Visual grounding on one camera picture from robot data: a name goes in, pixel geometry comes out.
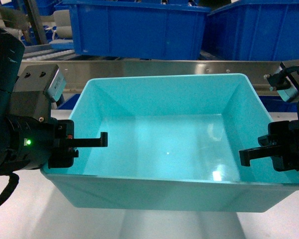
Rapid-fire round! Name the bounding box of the blue bin upper right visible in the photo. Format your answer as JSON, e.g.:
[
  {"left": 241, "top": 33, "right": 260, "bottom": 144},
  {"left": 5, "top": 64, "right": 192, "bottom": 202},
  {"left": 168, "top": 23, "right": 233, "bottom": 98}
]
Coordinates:
[{"left": 202, "top": 0, "right": 299, "bottom": 61}]

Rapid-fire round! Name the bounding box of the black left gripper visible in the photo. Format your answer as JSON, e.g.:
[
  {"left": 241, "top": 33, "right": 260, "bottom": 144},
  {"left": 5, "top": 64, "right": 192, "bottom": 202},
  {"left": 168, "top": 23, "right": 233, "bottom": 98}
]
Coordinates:
[{"left": 4, "top": 115, "right": 108, "bottom": 172}]

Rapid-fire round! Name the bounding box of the blue bin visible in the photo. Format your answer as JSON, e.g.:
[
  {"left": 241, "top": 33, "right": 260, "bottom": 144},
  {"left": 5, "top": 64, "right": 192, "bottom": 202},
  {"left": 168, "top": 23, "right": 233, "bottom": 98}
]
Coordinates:
[
  {"left": 63, "top": 0, "right": 211, "bottom": 60},
  {"left": 202, "top": 0, "right": 299, "bottom": 61}
]

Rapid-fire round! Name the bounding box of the stainless steel shelf rail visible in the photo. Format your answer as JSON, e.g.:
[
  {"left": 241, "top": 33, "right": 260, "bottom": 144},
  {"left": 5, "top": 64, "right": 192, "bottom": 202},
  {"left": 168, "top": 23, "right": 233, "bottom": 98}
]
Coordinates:
[{"left": 19, "top": 59, "right": 283, "bottom": 96}]

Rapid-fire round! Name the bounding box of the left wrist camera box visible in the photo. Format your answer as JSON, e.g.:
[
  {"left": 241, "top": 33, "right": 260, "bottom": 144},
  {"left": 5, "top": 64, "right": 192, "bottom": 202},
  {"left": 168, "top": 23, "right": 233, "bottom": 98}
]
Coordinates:
[{"left": 8, "top": 64, "right": 66, "bottom": 120}]

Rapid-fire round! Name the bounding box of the blue bin upper left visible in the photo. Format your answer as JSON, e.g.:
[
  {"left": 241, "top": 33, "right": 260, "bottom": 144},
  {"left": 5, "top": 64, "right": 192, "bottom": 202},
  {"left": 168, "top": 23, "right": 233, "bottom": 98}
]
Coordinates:
[{"left": 63, "top": 0, "right": 211, "bottom": 60}]

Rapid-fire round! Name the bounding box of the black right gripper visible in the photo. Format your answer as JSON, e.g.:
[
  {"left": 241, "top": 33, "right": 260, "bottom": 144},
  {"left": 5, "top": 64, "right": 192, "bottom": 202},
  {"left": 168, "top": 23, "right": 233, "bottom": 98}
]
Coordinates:
[{"left": 239, "top": 120, "right": 299, "bottom": 172}]

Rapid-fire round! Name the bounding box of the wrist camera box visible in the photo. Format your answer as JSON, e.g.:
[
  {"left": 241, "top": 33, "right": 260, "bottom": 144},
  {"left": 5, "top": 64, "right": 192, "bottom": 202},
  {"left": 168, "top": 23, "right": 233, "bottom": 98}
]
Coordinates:
[
  {"left": 8, "top": 64, "right": 66, "bottom": 120},
  {"left": 264, "top": 60, "right": 299, "bottom": 103}
]

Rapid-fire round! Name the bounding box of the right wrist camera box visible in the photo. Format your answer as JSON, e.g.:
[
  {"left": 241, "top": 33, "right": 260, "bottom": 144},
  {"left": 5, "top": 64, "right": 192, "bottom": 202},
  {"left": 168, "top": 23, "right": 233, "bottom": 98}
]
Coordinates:
[{"left": 264, "top": 60, "right": 299, "bottom": 103}]

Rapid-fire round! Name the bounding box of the black camera cable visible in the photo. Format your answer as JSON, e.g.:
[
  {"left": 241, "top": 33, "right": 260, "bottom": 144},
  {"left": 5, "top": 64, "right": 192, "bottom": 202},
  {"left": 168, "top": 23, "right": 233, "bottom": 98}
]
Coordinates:
[{"left": 0, "top": 173, "right": 20, "bottom": 215}]

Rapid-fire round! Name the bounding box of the teal plastic bin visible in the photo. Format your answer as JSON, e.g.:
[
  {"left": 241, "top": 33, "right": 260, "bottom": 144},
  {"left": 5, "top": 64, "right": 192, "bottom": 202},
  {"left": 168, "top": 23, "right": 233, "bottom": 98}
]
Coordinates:
[{"left": 41, "top": 74, "right": 299, "bottom": 212}]

